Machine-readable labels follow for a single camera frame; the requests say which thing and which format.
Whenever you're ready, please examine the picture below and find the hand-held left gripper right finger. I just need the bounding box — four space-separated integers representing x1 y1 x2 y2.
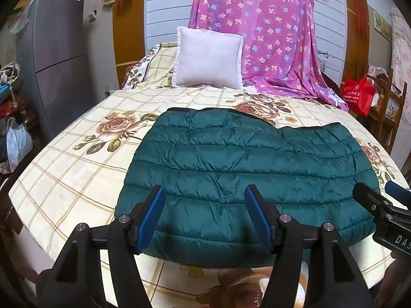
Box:
244 184 375 308

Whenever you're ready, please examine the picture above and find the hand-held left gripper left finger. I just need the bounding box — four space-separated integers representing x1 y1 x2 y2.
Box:
35 184 167 308

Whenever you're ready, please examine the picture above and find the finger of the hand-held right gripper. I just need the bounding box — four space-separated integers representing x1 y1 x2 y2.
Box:
385 181 411 208
352 182 390 215

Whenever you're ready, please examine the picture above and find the green puffer jacket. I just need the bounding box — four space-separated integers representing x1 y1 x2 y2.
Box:
113 107 382 268

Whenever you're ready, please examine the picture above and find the wooden chair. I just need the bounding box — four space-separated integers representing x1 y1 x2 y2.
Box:
366 67 403 155

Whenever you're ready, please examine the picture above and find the floral checked bedsheet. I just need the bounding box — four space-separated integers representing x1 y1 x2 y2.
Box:
8 42 410 308

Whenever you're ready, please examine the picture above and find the red shopping bag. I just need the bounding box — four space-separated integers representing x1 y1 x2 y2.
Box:
341 74 376 117

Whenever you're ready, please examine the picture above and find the pale floral curtain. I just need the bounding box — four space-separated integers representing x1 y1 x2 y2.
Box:
390 6 411 167

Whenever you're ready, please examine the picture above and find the white cloth on chair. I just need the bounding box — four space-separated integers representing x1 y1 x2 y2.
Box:
368 66 390 81

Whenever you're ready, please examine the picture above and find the white plastic bag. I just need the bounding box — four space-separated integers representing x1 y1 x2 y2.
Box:
6 117 34 170

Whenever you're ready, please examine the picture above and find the white square pillow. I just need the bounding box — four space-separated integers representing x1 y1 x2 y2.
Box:
172 26 245 90

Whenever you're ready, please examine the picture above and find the red patterned cloth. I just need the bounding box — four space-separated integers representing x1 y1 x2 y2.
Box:
0 101 27 120

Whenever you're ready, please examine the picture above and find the grey refrigerator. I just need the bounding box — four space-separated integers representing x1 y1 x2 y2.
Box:
16 0 111 142

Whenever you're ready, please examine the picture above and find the pink floral blanket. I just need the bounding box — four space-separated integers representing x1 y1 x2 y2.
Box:
188 0 342 108

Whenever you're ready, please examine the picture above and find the grey cloth bag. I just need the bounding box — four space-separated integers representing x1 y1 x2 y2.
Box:
0 62 25 87

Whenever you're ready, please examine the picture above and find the clear plastic bag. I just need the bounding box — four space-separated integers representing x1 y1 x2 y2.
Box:
10 9 30 34

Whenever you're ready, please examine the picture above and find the framed wall picture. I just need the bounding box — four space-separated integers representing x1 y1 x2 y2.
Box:
372 9 392 42

